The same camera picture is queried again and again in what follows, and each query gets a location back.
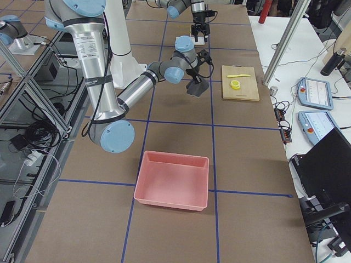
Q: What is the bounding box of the aluminium frame post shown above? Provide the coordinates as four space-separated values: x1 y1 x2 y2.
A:
262 0 311 86

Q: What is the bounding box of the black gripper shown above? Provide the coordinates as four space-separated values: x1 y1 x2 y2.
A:
191 10 211 43
186 67 201 81

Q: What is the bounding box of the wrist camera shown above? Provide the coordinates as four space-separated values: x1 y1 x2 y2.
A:
197 49 213 66

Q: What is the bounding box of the teach pendant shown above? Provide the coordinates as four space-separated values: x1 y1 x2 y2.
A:
298 110 340 145
297 78 333 110

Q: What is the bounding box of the white rectangular tray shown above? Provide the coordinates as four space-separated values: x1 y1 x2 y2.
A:
175 36 206 45

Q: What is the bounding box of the wooden cutting board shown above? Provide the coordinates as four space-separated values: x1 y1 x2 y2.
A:
222 65 259 101

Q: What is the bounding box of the black water bottle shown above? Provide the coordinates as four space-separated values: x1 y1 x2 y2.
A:
320 47 347 76

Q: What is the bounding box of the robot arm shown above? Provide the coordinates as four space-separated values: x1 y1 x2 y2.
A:
145 0 218 45
44 1 200 153

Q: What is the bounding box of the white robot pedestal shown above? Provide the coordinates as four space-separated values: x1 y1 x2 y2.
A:
104 0 146 89

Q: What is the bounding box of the right teach pendant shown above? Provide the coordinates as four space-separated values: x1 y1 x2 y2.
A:
298 110 340 145

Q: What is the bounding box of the left teach pendant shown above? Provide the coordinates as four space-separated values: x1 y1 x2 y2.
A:
297 78 333 110

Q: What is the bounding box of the yellow plastic knife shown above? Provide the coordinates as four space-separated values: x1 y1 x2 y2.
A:
227 73 251 78

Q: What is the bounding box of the grey cleaning cloth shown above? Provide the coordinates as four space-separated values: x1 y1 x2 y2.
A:
186 78 210 98

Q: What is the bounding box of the yellow lemon slice toy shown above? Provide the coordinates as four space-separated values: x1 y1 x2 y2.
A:
230 79 241 90

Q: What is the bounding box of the black monitor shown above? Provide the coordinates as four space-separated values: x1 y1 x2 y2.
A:
291 128 350 247

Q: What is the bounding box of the pink plastic bin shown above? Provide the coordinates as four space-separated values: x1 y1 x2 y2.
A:
134 151 209 211

